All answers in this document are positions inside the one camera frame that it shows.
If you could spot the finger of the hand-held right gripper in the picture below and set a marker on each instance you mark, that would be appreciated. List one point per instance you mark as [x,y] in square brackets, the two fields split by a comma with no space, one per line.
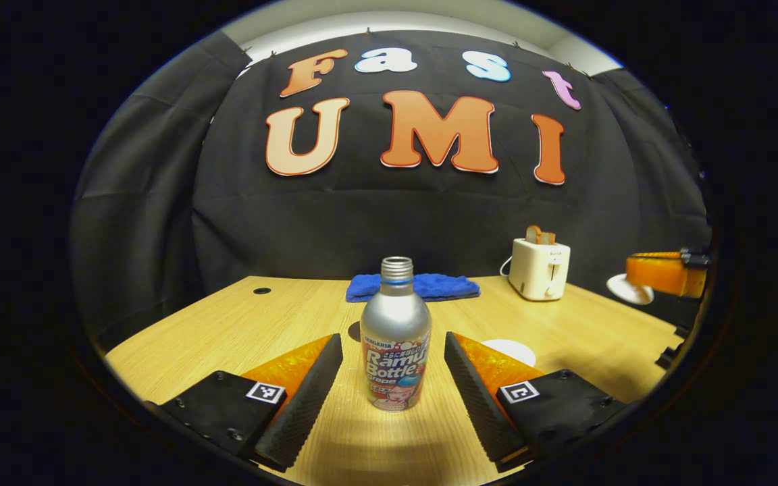
[662,273]

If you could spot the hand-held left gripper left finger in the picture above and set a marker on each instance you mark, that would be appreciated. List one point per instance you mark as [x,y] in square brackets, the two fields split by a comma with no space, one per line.
[308,398]

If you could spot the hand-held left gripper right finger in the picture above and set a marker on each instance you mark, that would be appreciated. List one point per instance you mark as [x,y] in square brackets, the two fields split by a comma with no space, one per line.
[477,398]

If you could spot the white teacup lid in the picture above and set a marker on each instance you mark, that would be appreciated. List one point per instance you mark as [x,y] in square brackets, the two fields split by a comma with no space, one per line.
[629,290]

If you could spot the dark round coaster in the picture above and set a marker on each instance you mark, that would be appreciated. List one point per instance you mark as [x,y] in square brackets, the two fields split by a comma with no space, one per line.
[354,331]

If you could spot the silver water bottle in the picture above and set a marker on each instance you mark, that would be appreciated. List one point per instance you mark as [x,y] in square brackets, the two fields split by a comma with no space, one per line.
[396,324]

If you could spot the blue towel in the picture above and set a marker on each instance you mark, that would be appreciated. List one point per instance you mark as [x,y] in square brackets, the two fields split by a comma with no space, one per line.
[446,287]

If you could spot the toasted bread slice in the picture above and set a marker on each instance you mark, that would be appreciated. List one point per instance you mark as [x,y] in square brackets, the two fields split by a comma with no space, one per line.
[533,235]
[548,239]

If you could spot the white toaster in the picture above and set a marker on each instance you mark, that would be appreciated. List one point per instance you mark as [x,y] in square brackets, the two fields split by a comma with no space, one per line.
[537,270]

